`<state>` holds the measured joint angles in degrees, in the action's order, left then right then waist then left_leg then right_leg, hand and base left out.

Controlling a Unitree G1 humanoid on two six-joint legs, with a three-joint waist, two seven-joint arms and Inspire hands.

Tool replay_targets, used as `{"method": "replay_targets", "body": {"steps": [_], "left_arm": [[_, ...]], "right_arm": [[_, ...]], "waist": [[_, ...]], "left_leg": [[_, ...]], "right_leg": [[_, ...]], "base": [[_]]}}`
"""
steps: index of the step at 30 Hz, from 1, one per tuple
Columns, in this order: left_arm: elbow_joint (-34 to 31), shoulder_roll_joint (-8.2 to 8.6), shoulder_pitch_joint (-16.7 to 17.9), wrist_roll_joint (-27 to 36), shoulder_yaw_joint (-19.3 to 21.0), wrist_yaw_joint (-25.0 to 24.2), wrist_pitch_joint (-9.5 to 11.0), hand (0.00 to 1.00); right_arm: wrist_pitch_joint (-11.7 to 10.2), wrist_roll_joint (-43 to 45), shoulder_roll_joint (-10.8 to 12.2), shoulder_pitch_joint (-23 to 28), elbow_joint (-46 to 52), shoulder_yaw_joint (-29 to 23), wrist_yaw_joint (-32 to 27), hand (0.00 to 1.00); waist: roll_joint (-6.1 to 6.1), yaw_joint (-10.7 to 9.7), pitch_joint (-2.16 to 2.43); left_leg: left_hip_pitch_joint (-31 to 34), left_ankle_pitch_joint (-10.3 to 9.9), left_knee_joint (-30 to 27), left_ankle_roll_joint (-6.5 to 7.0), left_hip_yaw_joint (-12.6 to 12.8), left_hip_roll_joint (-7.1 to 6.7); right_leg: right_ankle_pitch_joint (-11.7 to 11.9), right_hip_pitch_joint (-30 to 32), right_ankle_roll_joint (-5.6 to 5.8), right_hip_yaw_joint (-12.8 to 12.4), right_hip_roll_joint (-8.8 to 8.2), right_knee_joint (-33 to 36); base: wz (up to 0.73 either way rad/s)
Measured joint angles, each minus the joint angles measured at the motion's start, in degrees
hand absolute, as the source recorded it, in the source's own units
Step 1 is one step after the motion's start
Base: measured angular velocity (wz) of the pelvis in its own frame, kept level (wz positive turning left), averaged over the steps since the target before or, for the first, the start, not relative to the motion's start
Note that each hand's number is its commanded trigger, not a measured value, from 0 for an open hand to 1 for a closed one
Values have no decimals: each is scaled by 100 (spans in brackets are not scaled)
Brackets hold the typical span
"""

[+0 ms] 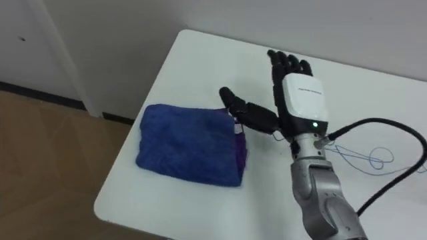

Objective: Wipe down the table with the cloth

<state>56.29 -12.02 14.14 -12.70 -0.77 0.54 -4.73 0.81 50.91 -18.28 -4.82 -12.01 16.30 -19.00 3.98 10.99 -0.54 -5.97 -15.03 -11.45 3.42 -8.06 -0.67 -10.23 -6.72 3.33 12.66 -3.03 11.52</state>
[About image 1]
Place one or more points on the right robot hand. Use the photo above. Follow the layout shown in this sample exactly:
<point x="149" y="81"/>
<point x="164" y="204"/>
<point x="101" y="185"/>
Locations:
<point x="302" y="100"/>

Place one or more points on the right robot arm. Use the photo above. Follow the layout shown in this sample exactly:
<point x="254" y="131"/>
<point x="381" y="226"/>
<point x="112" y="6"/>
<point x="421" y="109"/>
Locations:
<point x="317" y="190"/>

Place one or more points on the folded blue towel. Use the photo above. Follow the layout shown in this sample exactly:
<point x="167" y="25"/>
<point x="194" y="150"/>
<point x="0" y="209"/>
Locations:
<point x="190" y="143"/>

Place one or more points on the white table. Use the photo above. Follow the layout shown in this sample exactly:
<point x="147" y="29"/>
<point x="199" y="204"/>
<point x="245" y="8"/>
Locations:
<point x="213" y="206"/>

